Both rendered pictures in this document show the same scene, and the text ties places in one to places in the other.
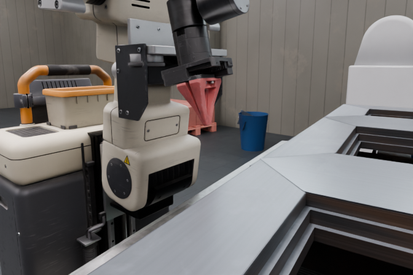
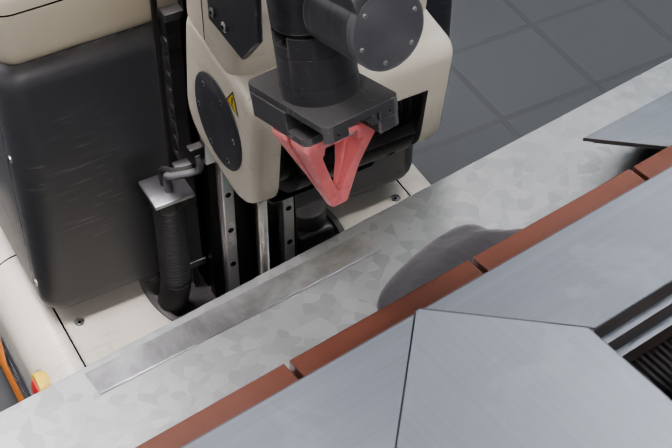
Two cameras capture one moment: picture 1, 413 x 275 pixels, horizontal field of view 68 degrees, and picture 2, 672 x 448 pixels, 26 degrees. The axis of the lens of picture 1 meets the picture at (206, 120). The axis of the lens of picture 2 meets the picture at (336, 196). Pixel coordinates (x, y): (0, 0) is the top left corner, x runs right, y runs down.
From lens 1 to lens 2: 0.77 m
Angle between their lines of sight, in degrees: 39
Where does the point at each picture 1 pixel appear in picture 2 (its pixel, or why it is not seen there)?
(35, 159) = (35, 13)
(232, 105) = not seen: outside the picture
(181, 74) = (278, 118)
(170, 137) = not seen: hidden behind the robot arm
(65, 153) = not seen: outside the picture
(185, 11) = (288, 8)
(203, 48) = (326, 82)
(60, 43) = not seen: outside the picture
